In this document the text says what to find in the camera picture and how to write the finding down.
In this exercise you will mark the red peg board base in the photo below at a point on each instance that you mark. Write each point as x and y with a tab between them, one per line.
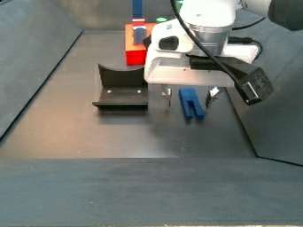
135	51

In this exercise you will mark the green cylinder peg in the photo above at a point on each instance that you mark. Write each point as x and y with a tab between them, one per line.
160	20

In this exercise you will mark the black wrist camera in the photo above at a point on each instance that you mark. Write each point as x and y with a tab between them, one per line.
251	82

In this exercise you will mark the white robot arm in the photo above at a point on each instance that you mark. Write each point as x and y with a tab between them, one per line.
283	12

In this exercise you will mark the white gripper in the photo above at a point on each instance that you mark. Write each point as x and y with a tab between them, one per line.
167	62

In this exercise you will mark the tall blue rectangular peg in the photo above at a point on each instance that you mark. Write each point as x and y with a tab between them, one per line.
136	9

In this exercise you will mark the black curved fixture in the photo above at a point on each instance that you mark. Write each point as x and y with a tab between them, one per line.
124	89

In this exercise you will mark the blue square-circle object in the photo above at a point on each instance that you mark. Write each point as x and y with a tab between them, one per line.
189	104

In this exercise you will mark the light blue notched peg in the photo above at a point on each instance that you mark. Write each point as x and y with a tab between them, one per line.
139	34

